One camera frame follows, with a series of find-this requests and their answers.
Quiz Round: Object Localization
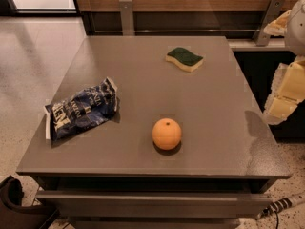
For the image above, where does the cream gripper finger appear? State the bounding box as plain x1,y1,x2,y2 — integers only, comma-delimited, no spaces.
263,56,305,125
263,10,291,36

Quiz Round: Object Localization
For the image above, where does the left metal bracket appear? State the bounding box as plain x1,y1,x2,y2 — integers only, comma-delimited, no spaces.
119,0,135,36

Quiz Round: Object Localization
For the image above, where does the dark chair corner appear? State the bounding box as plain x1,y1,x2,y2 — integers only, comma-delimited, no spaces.
0,176,59,229

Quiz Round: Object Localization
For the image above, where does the blue crumpled snack bag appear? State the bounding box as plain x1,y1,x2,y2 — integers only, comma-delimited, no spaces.
44,77,118,141

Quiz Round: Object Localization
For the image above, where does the grey table with drawer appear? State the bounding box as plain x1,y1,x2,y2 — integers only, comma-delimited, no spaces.
17,36,290,229

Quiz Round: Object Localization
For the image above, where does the metal bracket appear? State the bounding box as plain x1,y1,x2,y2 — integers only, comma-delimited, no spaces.
119,0,135,36
253,0,285,47

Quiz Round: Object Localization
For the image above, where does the green and yellow sponge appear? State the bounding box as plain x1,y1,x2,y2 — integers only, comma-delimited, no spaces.
165,47,203,73

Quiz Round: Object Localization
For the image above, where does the wooden wall bench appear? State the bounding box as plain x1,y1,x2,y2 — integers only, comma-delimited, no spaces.
73,0,298,51

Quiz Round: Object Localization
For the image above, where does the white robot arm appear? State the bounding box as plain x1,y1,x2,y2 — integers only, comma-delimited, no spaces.
263,0,305,125

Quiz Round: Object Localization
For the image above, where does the striped cable on floor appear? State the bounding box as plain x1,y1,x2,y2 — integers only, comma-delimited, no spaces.
255,192,305,221

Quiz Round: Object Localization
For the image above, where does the orange fruit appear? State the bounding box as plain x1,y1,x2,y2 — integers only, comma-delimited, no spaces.
152,118,182,151

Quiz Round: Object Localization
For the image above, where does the right metal bracket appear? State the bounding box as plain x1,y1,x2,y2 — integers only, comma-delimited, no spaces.
253,0,285,47

